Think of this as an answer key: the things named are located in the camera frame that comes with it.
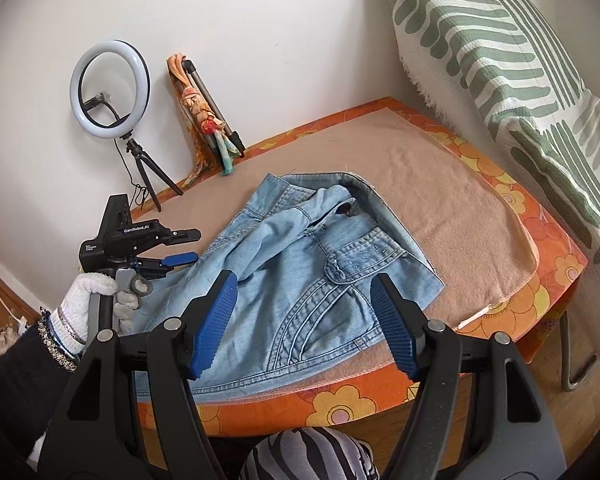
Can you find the person's left forearm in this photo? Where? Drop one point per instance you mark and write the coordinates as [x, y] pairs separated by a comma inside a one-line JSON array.
[[15, 385]]

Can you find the folded grey tripod stand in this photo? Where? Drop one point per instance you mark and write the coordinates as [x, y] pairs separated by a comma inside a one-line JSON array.
[[202, 85]]

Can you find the small black tripod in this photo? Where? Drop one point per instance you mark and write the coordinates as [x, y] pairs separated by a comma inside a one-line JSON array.
[[136, 154]]

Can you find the zebra-striped trousers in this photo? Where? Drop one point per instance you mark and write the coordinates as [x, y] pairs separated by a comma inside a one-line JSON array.
[[310, 455]]

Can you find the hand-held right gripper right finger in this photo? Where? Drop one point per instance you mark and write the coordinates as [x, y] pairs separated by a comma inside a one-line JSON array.
[[392, 325]]

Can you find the person's left hand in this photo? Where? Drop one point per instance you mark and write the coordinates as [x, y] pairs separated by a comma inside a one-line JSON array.
[[77, 305]]

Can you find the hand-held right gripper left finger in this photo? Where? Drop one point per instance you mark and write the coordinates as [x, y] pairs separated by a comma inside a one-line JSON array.
[[215, 325]]

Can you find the folded tripod with scarf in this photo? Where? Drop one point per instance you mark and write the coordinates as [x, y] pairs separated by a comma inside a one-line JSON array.
[[195, 105]]

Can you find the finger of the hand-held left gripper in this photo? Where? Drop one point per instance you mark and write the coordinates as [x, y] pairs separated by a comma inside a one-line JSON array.
[[180, 259], [185, 235]]

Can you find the orange floral mattress cover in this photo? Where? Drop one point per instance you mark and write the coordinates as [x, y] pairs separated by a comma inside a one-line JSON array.
[[545, 240]]

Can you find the green white patterned pillow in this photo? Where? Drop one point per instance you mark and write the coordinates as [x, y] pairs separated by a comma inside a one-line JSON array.
[[480, 45]]

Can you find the grey metal chair leg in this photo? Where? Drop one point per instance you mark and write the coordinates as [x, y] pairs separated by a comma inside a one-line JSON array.
[[565, 350]]

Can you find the light blue denim pants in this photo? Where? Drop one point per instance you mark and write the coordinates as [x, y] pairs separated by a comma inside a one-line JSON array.
[[290, 260]]

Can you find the beige fleece blanket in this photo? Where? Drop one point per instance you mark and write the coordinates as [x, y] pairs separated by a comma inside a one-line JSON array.
[[455, 200]]

